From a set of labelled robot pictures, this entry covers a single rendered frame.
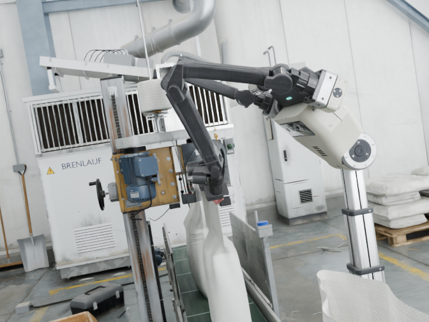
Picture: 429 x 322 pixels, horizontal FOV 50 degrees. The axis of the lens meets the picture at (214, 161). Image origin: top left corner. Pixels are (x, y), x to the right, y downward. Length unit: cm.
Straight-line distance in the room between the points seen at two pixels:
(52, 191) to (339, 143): 396
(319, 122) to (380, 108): 566
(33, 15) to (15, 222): 275
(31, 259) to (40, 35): 289
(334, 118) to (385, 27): 589
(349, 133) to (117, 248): 386
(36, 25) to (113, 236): 286
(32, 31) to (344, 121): 508
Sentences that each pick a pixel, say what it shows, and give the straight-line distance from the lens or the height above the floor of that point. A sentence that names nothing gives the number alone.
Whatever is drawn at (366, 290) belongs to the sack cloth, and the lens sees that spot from 79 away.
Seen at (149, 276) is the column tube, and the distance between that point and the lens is 266.
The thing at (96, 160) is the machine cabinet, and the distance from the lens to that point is 526.
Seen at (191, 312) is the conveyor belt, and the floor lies 38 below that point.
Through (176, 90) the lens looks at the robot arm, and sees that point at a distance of 166.
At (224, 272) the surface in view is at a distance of 214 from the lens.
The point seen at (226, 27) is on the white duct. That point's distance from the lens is 581.
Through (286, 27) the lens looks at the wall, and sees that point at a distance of 707.
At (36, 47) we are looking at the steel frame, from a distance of 635.
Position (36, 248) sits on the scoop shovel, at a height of 27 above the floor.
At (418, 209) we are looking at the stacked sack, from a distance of 498.
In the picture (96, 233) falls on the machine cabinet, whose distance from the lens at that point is 534.
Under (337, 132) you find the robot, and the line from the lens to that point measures 186.
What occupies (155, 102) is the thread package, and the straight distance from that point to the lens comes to 231.
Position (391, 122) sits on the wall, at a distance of 753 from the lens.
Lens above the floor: 135
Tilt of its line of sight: 3 degrees down
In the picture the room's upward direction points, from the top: 9 degrees counter-clockwise
